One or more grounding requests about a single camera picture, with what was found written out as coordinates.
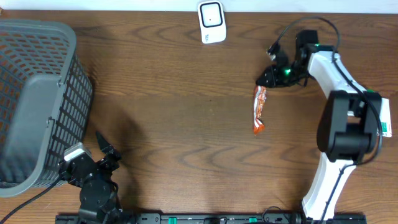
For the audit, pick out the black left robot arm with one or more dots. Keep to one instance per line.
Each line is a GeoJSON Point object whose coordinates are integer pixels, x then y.
{"type": "Point", "coordinates": [98, 192]}

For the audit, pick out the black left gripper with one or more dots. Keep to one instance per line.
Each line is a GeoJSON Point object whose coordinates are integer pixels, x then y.
{"type": "Point", "coordinates": [108, 165]}

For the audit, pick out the grey plastic basket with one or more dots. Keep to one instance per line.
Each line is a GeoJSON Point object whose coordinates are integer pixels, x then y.
{"type": "Point", "coordinates": [46, 97]}

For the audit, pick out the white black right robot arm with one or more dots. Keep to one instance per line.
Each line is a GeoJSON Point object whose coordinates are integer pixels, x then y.
{"type": "Point", "coordinates": [350, 126]}

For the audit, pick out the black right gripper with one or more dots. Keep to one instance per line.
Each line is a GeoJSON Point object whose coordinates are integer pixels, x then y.
{"type": "Point", "coordinates": [273, 79]}

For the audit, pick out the white Panadol medicine box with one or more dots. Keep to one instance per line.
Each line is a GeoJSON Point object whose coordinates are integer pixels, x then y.
{"type": "Point", "coordinates": [385, 117]}

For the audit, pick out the black mounting rail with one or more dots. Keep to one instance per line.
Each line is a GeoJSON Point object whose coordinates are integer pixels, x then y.
{"type": "Point", "coordinates": [273, 217]}

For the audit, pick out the red Top chocolate bar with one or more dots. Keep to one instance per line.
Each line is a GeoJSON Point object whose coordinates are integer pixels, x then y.
{"type": "Point", "coordinates": [260, 97]}

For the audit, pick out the white barcode scanner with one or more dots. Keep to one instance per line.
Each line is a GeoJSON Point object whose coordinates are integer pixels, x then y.
{"type": "Point", "coordinates": [212, 22]}

